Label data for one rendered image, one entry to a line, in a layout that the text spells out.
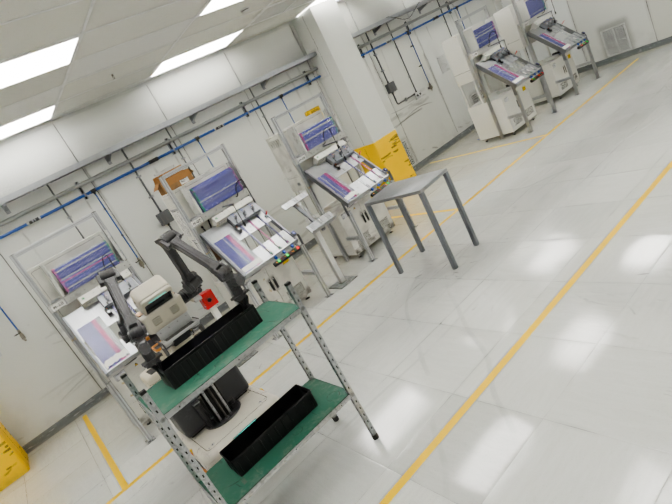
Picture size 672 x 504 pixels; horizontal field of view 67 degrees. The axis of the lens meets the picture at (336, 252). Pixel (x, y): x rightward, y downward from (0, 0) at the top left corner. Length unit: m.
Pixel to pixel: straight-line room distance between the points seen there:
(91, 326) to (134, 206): 2.18
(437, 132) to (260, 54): 3.54
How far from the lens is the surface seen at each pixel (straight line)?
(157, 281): 3.22
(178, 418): 3.67
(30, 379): 6.60
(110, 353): 4.73
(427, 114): 9.43
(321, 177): 5.84
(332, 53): 7.77
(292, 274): 5.52
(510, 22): 9.61
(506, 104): 8.35
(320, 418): 2.93
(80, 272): 5.01
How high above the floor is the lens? 1.85
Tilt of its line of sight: 16 degrees down
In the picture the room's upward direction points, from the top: 28 degrees counter-clockwise
